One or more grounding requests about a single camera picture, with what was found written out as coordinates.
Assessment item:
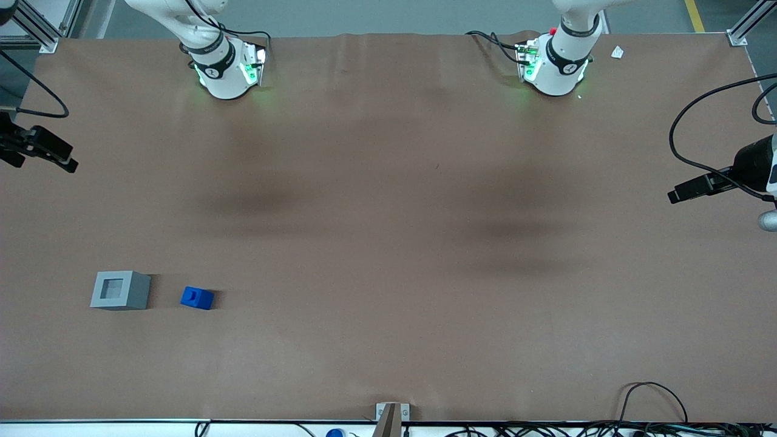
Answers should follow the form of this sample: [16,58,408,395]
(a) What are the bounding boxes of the black base cable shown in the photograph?
[179,0,272,69]
[466,30,524,66]

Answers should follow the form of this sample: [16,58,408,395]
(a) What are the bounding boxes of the aluminium frame post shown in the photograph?
[0,0,83,54]
[727,0,777,47]

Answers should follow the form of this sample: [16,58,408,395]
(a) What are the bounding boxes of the brown table mat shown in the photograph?
[0,32,777,423]

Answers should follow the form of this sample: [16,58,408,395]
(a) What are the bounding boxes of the blue plastic part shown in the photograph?
[180,286,214,311]

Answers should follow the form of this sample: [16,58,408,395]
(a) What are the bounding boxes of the black left base cable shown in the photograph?
[466,30,524,66]

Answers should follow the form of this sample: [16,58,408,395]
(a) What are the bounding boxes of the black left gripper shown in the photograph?
[668,136,773,205]

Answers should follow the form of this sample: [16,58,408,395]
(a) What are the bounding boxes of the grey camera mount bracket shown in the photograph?
[375,402,411,437]

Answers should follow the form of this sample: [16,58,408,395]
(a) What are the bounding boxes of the black right base cable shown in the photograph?
[179,0,272,69]

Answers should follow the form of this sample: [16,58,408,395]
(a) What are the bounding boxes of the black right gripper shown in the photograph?
[0,112,79,174]

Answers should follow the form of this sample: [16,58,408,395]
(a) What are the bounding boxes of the black short curved cable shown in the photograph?
[752,81,777,126]

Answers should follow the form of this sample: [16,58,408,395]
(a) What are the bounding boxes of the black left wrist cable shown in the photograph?
[669,75,777,202]

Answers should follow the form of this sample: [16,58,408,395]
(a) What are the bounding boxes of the gray square base block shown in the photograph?
[90,271,151,311]

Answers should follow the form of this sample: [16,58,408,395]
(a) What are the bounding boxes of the black looped cable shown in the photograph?
[616,381,689,425]

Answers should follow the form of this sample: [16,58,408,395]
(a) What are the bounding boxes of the black cable bundle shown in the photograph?
[443,421,777,437]

